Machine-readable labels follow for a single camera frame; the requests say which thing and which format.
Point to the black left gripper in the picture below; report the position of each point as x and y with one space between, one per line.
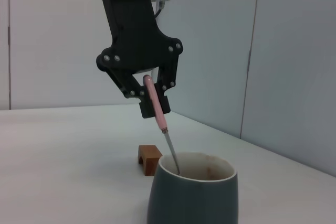
134 37

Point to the grey ceramic coffee cup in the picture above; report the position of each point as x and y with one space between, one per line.
194 200

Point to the dark arched wooden block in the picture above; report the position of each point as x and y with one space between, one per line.
151 158

